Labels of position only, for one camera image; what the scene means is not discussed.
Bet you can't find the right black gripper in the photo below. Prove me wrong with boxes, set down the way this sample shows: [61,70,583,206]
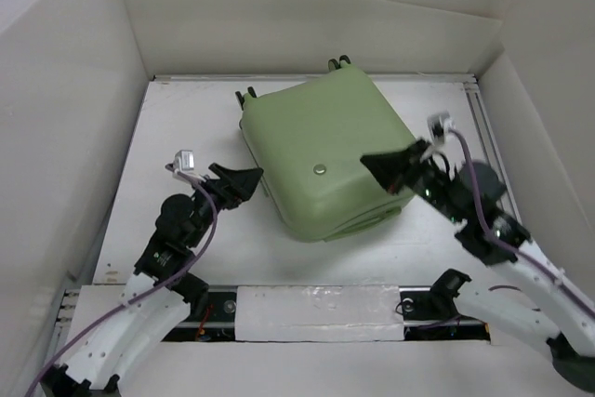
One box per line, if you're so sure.
[358,135,463,221]

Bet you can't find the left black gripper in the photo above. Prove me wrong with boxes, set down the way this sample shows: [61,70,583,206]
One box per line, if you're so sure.
[187,163,262,247]

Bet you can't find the light green suitcase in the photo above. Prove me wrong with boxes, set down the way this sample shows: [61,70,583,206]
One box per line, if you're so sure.
[236,55,416,242]

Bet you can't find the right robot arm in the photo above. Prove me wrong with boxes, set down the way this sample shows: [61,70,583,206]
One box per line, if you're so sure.
[360,139,594,393]

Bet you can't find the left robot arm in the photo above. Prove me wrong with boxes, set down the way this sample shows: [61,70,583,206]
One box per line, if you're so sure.
[39,163,263,396]

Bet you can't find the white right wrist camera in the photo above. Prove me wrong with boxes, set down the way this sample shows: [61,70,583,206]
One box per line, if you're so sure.
[427,111,456,146]

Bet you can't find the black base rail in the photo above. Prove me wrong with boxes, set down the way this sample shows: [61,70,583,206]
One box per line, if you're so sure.
[165,285,491,343]

